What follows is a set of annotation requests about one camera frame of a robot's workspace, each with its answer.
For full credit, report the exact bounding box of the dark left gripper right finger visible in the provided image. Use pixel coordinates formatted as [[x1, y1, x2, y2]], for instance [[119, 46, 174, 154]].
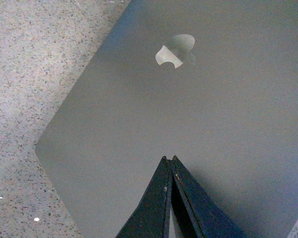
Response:
[[171, 156, 246, 238]]

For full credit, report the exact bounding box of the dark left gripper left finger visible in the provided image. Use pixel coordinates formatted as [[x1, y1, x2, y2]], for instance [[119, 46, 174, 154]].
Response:
[[116, 156, 172, 238]]

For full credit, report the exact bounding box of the grey laptop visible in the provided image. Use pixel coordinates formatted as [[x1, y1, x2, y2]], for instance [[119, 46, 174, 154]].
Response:
[[35, 0, 298, 238]]

